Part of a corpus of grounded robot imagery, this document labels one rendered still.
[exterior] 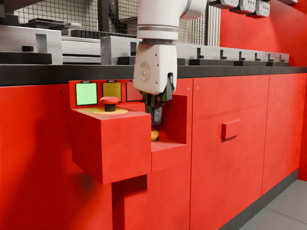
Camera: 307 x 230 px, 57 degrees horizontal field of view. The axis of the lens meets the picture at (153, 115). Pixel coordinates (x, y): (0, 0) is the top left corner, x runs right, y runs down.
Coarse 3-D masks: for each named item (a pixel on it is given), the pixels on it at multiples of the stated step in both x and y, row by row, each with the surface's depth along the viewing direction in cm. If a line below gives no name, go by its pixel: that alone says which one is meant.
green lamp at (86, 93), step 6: (78, 84) 61; (84, 84) 62; (90, 84) 63; (78, 90) 61; (84, 90) 62; (90, 90) 63; (78, 96) 62; (84, 96) 62; (90, 96) 63; (78, 102) 62; (84, 102) 63; (90, 102) 63; (96, 102) 64
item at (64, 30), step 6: (36, 18) 96; (42, 18) 97; (24, 24) 101; (30, 24) 97; (36, 24) 95; (42, 24) 96; (48, 24) 98; (54, 24) 99; (60, 24) 101; (66, 24) 89; (72, 24) 88; (78, 24) 89; (54, 30) 99; (60, 30) 101; (66, 30) 103
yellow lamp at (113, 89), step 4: (104, 84) 65; (108, 84) 65; (112, 84) 66; (116, 84) 66; (120, 84) 67; (104, 88) 65; (108, 88) 65; (112, 88) 66; (116, 88) 67; (120, 88) 67; (104, 92) 65; (108, 92) 66; (112, 92) 66; (116, 92) 67; (120, 92) 67; (104, 96) 65; (108, 96) 66; (112, 96) 66; (116, 96) 67; (120, 96) 67; (120, 100) 68
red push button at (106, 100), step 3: (102, 99) 55; (105, 99) 55; (108, 99) 55; (111, 99) 55; (114, 99) 55; (117, 99) 56; (102, 102) 56; (105, 102) 55; (108, 102) 55; (111, 102) 55; (114, 102) 55; (117, 102) 56; (105, 105) 56; (108, 105) 56; (111, 105) 56; (114, 105) 57; (105, 108) 57; (108, 108) 56; (111, 108) 56; (114, 108) 57; (105, 111) 57; (108, 111) 56; (111, 111) 56
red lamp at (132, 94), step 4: (128, 84) 68; (132, 84) 69; (128, 88) 68; (132, 88) 69; (128, 92) 69; (132, 92) 69; (136, 92) 70; (128, 96) 69; (132, 96) 69; (136, 96) 70; (140, 96) 71; (128, 100) 69
